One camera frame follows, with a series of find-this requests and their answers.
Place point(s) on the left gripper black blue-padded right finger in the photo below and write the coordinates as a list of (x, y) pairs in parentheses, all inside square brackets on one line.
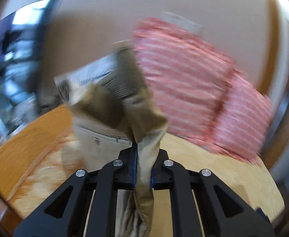
[(203, 205)]

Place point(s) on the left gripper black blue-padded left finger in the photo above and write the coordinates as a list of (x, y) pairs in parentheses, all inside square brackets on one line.
[(85, 204)]

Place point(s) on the beige khaki pants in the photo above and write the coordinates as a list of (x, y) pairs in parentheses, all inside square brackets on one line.
[(110, 97)]

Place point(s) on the orange yellow patterned bedspread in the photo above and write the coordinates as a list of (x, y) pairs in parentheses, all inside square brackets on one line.
[(37, 160)]

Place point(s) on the pink polka dot lower pillow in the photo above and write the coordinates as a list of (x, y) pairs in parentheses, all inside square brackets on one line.
[(240, 126)]

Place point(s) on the pink polka dot pillow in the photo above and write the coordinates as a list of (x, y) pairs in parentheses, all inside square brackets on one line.
[(240, 126), (186, 75)]

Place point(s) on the pink polka dot upper pillow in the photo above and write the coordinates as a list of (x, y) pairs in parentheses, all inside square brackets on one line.
[(186, 75)]

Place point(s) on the large black television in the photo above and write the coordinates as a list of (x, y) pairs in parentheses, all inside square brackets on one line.
[(22, 35)]

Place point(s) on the white wall power outlets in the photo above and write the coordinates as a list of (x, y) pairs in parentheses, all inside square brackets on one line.
[(181, 22)]

